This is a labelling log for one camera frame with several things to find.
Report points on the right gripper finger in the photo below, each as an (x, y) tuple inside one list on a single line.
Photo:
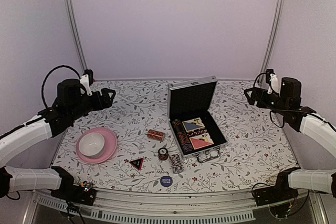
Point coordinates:
[(253, 91), (252, 99)]

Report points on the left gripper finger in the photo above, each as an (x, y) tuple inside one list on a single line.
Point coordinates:
[(106, 101), (108, 93)]

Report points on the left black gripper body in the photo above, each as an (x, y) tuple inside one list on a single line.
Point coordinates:
[(96, 105)]

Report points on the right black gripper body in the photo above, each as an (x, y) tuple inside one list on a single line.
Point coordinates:
[(264, 103)]

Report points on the orange black chip roll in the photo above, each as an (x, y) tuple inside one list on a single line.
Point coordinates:
[(155, 135)]

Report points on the short chip stack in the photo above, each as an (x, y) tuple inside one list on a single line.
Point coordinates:
[(163, 154)]

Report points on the blue peach chip stack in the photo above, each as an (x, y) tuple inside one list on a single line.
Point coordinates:
[(176, 163)]

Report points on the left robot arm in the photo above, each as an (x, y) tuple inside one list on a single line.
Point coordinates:
[(74, 100)]

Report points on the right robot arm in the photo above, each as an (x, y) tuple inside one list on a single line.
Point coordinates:
[(303, 119)]

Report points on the pink plate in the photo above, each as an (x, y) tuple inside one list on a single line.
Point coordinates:
[(109, 149)]

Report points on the white bowl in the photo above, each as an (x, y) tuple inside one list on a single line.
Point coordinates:
[(91, 145)]

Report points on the red card deck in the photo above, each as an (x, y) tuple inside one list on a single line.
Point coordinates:
[(201, 141)]

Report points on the aluminium poker case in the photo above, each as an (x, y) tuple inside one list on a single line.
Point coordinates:
[(191, 99)]

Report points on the red dice row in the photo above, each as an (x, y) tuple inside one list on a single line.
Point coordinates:
[(197, 132)]

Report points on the black triangle button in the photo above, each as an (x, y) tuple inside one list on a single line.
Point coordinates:
[(137, 163)]

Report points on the chip row in case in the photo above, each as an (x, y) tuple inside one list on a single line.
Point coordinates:
[(182, 137)]

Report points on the white dealer button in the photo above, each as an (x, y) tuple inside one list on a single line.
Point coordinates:
[(150, 173)]

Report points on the blue small blind button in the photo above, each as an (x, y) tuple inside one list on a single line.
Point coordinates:
[(166, 181)]

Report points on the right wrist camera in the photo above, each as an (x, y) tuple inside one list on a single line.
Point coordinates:
[(272, 81)]

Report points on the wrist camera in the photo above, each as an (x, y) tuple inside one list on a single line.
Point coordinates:
[(87, 80), (272, 81)]

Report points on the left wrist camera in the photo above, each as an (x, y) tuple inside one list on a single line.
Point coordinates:
[(87, 80)]

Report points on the right aluminium frame post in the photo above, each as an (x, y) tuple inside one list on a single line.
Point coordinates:
[(273, 34)]

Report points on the aluminium frame post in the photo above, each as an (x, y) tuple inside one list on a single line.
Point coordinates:
[(273, 34), (75, 33)]

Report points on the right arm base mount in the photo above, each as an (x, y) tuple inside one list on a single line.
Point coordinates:
[(264, 194)]

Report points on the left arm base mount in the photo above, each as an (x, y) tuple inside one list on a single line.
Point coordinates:
[(84, 193)]

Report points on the front aluminium rail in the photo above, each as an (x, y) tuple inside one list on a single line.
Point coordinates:
[(113, 206)]

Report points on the left aluminium frame post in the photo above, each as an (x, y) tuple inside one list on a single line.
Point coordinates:
[(75, 33)]

